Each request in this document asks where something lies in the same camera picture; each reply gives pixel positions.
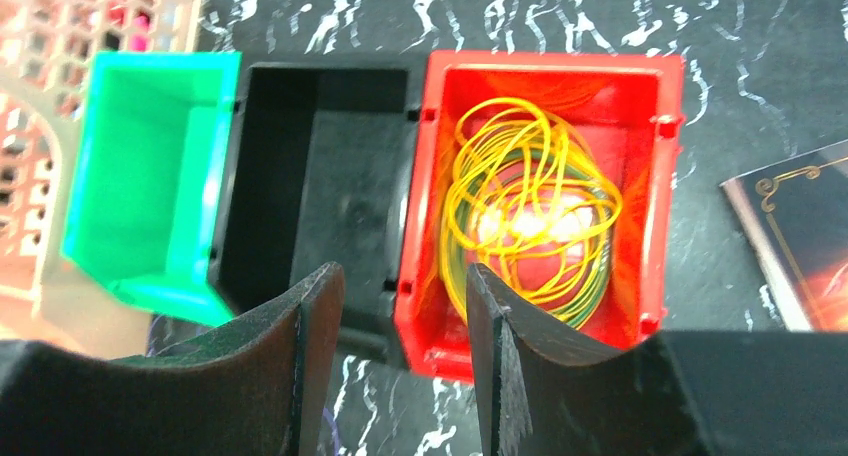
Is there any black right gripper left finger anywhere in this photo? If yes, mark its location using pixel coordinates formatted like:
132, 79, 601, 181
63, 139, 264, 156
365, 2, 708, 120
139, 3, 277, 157
1, 262, 345, 455

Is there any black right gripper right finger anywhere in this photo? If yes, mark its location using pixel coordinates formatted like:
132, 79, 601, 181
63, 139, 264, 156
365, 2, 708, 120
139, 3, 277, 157
467, 264, 847, 455

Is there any yellow wire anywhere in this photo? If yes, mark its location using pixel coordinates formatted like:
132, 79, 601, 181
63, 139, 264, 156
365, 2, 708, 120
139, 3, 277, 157
443, 96, 625, 302

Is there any black storage bin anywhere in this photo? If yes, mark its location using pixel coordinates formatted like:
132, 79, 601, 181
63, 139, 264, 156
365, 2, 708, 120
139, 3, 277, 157
207, 55, 427, 367

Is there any green storage bin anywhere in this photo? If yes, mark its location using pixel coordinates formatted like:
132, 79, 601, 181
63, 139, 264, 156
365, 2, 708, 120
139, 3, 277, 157
61, 51, 241, 326

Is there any red storage bin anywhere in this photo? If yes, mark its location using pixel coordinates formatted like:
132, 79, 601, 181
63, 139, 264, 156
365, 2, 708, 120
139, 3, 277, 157
394, 50, 684, 382

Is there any dark paperback book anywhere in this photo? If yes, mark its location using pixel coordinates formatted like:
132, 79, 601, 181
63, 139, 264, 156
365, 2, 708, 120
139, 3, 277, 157
721, 141, 847, 331

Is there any beige plastic file organizer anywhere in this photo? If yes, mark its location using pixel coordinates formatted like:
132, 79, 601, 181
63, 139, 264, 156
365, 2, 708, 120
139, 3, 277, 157
1, 0, 205, 358

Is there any yellow-green wire coil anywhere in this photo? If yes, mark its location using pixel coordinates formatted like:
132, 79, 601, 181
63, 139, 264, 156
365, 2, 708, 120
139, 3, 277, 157
438, 141, 614, 330

